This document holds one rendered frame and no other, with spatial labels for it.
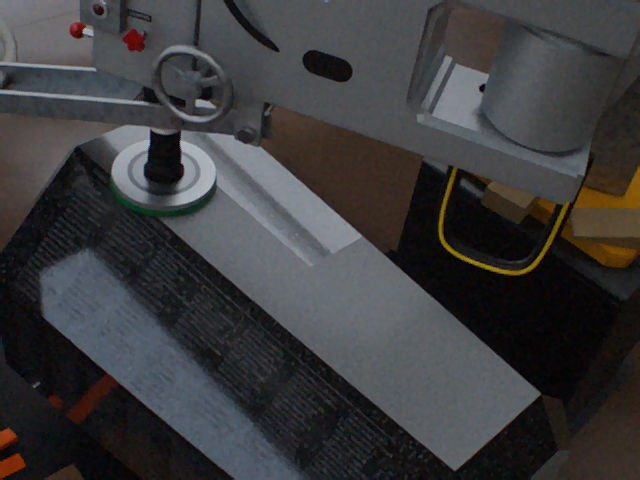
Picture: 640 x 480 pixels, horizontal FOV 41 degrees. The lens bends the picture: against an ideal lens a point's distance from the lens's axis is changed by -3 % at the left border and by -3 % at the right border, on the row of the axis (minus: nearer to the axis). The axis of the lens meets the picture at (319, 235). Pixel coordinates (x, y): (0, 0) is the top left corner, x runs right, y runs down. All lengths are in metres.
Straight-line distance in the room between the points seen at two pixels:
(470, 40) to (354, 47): 2.86
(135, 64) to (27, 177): 1.62
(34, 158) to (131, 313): 1.53
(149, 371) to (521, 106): 0.85
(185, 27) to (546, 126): 0.60
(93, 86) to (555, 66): 0.97
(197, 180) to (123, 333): 0.34
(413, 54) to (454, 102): 0.15
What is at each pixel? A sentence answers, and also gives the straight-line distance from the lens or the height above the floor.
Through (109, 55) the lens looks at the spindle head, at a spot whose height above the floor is 1.18.
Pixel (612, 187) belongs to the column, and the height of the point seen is 0.80.
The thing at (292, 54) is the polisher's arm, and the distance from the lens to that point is 1.42.
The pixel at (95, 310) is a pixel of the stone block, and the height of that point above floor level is 0.67.
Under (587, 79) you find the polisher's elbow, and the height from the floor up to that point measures 1.40.
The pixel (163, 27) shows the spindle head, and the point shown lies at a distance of 1.49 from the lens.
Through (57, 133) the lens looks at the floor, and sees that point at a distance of 3.32.
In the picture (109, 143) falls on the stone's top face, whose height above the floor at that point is 0.83.
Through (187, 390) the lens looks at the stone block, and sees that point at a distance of 1.68.
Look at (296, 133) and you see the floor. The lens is 3.38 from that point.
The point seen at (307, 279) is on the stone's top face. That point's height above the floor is 0.83.
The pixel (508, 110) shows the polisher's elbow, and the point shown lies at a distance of 1.38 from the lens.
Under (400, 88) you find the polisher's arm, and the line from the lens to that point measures 1.39.
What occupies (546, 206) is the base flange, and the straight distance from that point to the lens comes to 2.08.
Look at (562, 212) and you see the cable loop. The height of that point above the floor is 1.10.
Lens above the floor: 2.04
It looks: 43 degrees down
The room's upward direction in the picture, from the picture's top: 11 degrees clockwise
